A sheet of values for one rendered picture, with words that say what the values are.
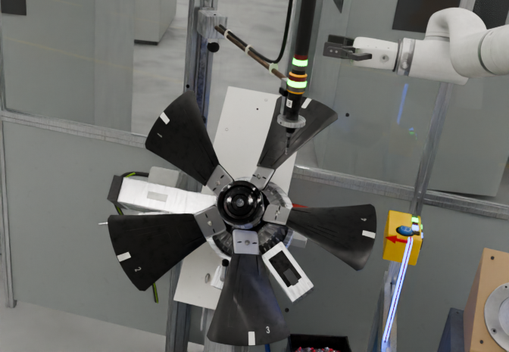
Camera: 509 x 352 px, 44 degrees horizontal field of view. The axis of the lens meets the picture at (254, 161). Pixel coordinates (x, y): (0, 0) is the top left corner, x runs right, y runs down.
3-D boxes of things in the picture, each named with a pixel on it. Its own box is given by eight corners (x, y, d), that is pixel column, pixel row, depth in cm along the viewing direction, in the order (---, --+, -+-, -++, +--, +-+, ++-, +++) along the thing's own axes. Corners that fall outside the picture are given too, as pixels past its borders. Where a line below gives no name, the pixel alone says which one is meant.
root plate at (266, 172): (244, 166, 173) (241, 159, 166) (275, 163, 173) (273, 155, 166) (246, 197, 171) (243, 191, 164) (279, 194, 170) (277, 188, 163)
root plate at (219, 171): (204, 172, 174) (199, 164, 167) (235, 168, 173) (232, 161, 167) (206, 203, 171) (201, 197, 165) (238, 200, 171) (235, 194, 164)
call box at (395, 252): (382, 237, 203) (388, 208, 199) (413, 243, 202) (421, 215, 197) (381, 263, 189) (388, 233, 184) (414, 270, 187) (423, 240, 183)
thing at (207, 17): (195, 32, 206) (197, 6, 203) (214, 32, 209) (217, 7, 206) (204, 40, 198) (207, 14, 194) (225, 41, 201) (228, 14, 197)
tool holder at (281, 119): (269, 115, 157) (273, 78, 153) (294, 113, 160) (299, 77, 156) (284, 129, 150) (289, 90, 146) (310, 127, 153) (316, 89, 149)
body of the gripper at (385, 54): (398, 78, 140) (348, 70, 141) (398, 66, 149) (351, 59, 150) (405, 45, 136) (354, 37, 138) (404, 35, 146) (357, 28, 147)
